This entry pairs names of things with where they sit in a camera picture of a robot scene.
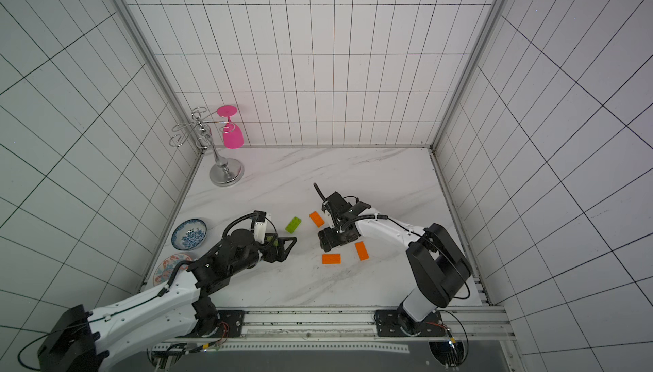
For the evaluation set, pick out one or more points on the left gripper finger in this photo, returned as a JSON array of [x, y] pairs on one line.
[[282, 254], [288, 242]]

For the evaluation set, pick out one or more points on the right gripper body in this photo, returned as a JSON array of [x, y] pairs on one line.
[[334, 216]]

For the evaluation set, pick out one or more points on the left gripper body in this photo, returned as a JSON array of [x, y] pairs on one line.
[[257, 254]]

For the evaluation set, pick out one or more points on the orange lego brick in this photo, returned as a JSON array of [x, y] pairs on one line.
[[331, 259], [317, 219], [361, 250]]

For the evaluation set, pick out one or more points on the orange lego brick bottom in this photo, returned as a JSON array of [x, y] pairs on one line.
[[331, 259]]

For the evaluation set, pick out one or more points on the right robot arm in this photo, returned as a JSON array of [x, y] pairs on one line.
[[440, 269]]

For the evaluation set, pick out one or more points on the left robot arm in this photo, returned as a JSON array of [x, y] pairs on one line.
[[95, 340]]

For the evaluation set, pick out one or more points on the green lego brick upper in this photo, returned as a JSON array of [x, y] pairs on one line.
[[293, 225]]

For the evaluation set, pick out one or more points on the blue patterned bowl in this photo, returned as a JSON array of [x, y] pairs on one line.
[[189, 235]]

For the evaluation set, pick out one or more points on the red patterned plate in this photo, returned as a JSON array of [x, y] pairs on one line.
[[164, 270]]

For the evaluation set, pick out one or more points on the chrome glass holder stand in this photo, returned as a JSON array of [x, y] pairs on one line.
[[226, 171]]

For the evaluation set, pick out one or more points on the pink plastic wine glass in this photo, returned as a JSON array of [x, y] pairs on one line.
[[232, 136]]

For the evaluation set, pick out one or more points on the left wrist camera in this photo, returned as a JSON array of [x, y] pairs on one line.
[[259, 226]]

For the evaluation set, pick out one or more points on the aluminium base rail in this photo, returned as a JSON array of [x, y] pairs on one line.
[[361, 324]]

